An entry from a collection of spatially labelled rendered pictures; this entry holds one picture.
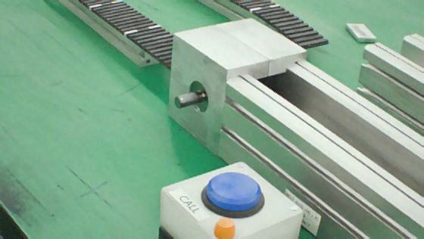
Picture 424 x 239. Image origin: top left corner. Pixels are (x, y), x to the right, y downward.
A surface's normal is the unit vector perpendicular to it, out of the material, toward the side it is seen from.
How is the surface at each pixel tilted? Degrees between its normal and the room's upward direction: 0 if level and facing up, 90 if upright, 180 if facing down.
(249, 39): 0
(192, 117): 90
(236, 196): 3
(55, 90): 0
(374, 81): 90
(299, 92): 90
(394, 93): 90
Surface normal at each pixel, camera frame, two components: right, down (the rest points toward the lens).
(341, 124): -0.80, 0.24
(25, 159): 0.09, -0.86
